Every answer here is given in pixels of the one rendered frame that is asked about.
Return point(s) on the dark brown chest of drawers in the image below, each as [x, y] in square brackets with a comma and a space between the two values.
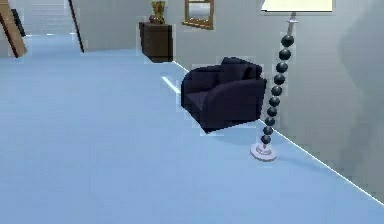
[156, 41]

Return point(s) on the dark navy armchair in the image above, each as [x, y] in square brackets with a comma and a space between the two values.
[230, 103]

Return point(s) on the dark navy cushion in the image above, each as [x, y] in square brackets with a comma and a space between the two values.
[237, 68]

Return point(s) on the beaded black floor lamp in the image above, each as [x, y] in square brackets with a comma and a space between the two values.
[279, 79]

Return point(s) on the gold vase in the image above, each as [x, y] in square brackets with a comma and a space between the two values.
[157, 12]

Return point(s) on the brown wooden door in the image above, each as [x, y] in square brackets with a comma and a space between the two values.
[11, 31]

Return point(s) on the wooden framed wall picture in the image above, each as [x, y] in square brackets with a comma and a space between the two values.
[199, 13]

